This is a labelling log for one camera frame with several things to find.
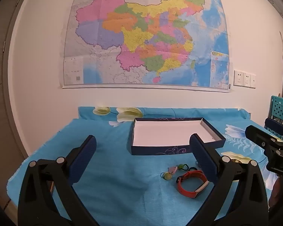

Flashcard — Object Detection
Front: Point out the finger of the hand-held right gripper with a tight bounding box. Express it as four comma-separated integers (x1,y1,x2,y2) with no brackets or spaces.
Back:
245,125,283,149
265,118,283,142

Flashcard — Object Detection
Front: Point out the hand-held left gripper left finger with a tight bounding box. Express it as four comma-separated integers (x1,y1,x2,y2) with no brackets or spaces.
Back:
18,135,99,226

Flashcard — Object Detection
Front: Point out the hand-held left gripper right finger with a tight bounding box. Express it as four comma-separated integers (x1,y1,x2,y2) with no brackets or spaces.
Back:
189,133,269,226

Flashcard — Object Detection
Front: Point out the orange smart watch band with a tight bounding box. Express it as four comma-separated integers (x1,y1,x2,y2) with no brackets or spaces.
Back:
176,170,209,199

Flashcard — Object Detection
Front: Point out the navy cardboard box tray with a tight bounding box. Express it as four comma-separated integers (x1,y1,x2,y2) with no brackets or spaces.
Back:
126,117,226,156

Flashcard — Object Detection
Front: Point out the person's right hand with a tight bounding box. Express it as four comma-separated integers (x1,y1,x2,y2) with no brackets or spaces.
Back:
268,176,283,209

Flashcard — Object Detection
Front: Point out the blue perforated plastic basket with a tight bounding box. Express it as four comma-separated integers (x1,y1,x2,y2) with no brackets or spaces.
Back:
265,95,283,142

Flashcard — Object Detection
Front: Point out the blue floral cloth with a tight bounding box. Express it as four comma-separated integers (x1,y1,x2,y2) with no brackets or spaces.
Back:
7,106,283,226

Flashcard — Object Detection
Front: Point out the dark wooden door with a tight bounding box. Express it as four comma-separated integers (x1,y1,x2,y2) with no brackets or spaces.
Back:
0,0,36,209

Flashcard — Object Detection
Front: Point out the colourful wall map poster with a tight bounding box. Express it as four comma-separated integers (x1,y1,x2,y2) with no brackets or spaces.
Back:
59,0,234,93

